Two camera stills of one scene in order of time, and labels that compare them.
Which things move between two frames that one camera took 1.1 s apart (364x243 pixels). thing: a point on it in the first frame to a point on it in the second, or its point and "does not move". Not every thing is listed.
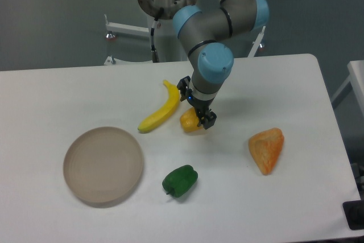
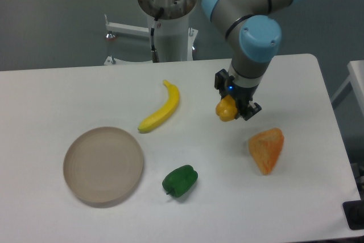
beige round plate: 103,164 does not move
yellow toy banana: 168,111 does not move
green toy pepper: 180,180 does not move
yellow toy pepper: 189,120 to 226,108
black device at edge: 354,212 does not move
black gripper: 207,117 to 242,95
